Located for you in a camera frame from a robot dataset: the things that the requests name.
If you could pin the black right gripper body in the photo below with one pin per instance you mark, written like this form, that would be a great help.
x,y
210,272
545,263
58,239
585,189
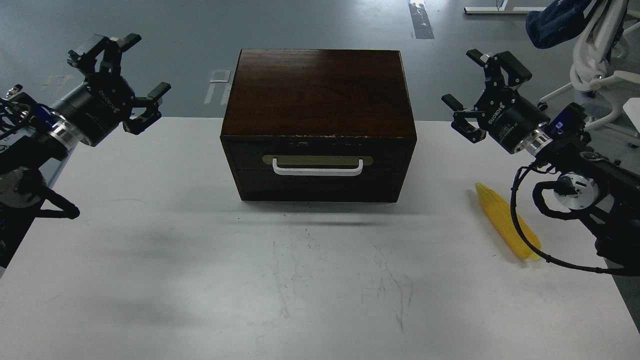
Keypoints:
x,y
508,117

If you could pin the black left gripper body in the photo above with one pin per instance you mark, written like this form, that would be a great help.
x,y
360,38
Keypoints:
x,y
97,106

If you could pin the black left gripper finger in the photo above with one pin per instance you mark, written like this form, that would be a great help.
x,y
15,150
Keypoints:
x,y
150,104
100,57

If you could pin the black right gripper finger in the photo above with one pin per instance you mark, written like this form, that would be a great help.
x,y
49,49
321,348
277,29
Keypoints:
x,y
502,71
460,118

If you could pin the yellow corn cob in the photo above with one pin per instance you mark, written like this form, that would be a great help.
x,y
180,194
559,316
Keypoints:
x,y
498,211

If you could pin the wooden drawer with white handle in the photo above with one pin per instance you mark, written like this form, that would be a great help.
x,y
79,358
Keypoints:
x,y
319,171

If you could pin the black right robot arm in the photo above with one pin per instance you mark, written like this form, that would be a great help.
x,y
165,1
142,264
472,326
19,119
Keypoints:
x,y
590,188

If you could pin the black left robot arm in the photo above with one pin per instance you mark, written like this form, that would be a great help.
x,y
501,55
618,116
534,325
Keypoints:
x,y
33,133

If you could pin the dark wooden drawer cabinet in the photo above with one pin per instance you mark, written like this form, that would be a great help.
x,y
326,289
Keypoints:
x,y
319,95

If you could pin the dark blue cloth on chair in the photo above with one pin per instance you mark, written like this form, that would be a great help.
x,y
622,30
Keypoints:
x,y
559,22

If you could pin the white office chair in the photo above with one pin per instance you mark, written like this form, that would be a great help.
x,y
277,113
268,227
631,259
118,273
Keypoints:
x,y
591,71

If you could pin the white desk frame background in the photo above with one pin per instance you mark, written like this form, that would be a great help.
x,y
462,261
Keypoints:
x,y
503,7

